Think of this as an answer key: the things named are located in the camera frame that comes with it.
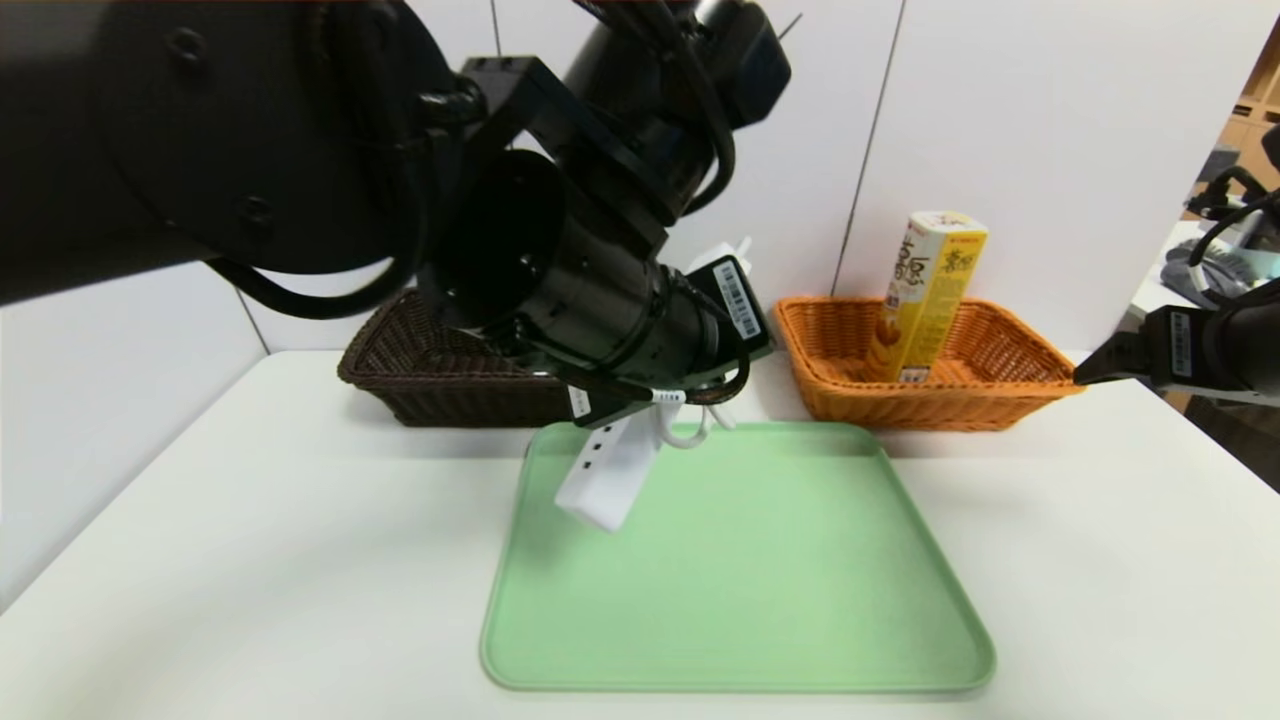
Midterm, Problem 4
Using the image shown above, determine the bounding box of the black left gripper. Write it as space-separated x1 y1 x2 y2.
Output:
554 211 776 428

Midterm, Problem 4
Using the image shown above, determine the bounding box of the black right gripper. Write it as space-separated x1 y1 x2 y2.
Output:
1072 304 1280 396

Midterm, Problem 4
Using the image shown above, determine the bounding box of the yellow hexagonal snack box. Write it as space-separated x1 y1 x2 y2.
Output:
868 211 989 384

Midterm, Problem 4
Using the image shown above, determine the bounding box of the white power strip with cable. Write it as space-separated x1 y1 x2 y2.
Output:
555 237 753 534

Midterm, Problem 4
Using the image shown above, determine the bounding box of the orange wicker basket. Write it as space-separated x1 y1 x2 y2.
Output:
772 296 1089 433

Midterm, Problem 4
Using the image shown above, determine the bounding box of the dark brown wicker basket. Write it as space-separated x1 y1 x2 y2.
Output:
337 290 571 429

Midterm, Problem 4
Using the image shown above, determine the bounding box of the white side table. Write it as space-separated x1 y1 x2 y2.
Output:
1128 225 1280 336

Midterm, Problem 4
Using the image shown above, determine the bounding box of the dark woven stool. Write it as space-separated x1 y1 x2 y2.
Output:
1185 395 1280 496

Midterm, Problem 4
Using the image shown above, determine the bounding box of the wooden shelf unit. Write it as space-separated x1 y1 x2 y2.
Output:
1180 20 1280 223

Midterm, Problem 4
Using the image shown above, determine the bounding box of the light green plastic tray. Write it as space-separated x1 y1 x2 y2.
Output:
481 421 996 693

